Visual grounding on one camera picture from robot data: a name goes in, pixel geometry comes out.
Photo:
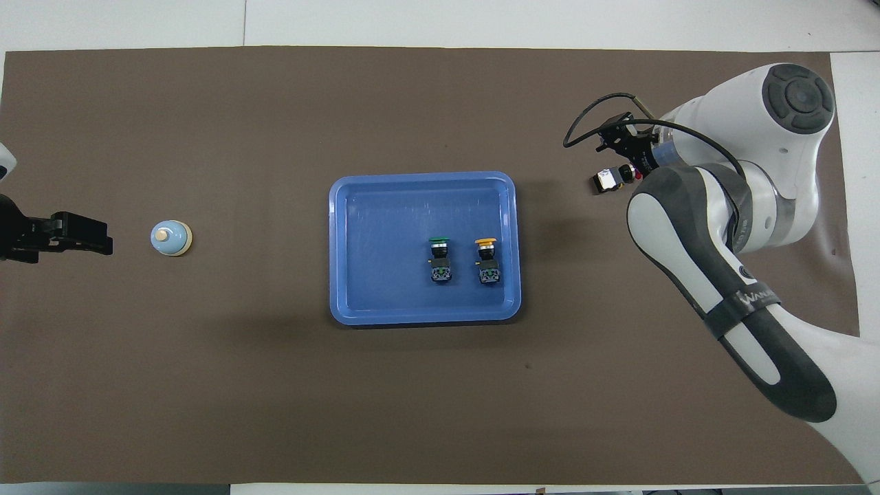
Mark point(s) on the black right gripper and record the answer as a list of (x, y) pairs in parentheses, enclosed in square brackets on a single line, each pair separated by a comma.
[(643, 148)]

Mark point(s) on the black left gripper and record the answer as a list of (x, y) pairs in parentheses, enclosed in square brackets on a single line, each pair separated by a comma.
[(20, 234)]

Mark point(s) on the red push button switch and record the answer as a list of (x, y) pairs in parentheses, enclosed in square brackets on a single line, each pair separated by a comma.
[(608, 180)]

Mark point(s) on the light blue desk bell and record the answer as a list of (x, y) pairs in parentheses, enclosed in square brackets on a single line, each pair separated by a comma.
[(170, 238)]

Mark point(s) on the yellow push button switch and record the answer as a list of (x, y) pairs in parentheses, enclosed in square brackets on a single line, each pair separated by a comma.
[(487, 265)]

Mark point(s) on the green push button switch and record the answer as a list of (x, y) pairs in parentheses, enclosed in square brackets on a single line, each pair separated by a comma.
[(441, 265)]

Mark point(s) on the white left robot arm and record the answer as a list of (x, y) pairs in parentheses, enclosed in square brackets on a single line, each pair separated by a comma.
[(5, 161)]

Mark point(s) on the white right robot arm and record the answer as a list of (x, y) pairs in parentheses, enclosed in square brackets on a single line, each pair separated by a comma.
[(777, 137)]

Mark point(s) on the blue plastic tray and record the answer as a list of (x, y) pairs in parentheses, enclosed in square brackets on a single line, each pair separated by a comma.
[(385, 261)]

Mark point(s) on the brown paper table mat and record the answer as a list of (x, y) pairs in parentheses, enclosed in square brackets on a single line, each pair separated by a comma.
[(275, 385)]

